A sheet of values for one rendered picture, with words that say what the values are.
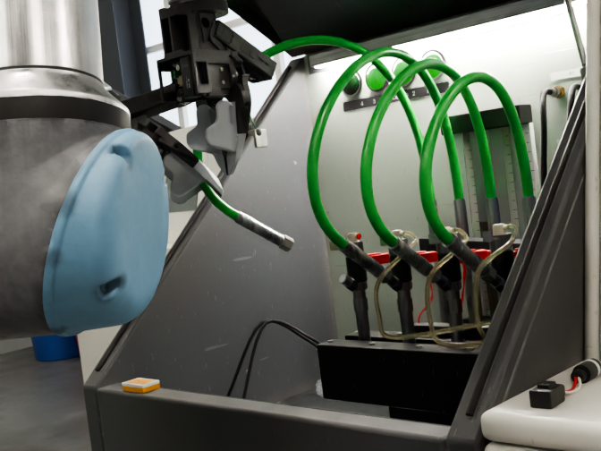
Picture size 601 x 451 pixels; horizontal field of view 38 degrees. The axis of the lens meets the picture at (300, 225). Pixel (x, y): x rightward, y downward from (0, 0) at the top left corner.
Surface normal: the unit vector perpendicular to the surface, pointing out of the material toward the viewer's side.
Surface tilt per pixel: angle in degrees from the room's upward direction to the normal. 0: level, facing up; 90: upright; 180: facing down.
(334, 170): 90
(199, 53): 90
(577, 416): 0
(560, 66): 90
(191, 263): 90
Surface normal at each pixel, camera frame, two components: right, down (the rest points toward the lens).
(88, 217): -0.10, -0.11
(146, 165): 0.99, 0.01
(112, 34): -0.67, 0.12
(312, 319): 0.72, -0.05
